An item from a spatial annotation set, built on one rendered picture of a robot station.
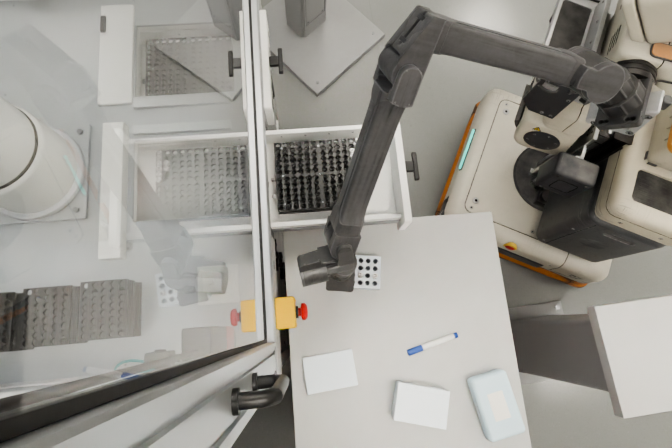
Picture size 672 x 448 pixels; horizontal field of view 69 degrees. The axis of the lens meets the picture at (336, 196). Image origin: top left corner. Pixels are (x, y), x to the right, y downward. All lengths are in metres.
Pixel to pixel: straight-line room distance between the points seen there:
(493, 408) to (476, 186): 0.90
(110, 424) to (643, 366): 1.43
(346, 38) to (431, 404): 1.68
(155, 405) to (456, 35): 0.72
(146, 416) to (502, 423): 1.14
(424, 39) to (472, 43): 0.10
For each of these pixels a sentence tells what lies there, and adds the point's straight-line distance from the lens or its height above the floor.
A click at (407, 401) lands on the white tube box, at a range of 1.28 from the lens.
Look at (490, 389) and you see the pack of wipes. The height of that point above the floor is 0.80.
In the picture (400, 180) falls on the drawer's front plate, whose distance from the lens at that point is 1.20.
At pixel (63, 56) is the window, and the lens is 0.26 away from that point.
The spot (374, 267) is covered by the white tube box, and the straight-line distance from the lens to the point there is 1.31.
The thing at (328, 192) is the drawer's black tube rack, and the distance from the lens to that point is 1.21.
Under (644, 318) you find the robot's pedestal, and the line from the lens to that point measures 1.57.
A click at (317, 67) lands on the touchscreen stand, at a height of 0.03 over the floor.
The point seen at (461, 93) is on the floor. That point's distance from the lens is 2.41.
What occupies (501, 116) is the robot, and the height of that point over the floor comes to 0.28.
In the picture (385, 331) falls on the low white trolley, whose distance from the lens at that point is 1.31.
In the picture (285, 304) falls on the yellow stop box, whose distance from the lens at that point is 1.15.
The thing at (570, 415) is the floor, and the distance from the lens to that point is 2.33.
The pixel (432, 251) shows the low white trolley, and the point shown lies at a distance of 1.35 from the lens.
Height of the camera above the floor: 2.06
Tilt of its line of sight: 75 degrees down
